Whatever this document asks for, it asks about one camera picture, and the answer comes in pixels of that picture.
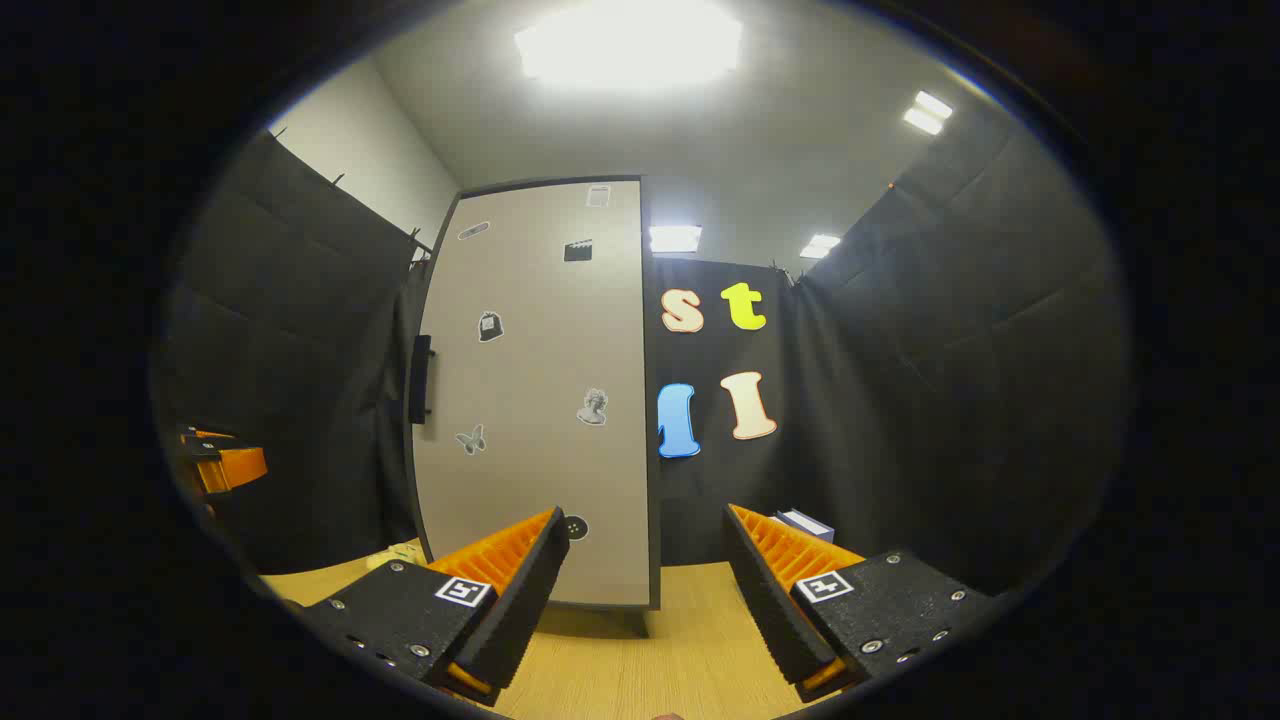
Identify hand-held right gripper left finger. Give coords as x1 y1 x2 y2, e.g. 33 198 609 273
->
300 505 571 706

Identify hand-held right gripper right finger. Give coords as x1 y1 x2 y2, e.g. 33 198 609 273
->
722 503 996 704

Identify black door handle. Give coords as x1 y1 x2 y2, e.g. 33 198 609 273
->
407 335 436 426

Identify dark grey cabinet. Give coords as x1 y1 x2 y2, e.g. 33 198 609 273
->
400 175 663 613

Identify blue grey spine book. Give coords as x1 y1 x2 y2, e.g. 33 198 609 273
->
775 508 836 544

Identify black backdrop cloth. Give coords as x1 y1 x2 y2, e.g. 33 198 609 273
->
150 130 1136 601

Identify large ceiling light panel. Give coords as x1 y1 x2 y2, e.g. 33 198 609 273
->
515 0 746 86

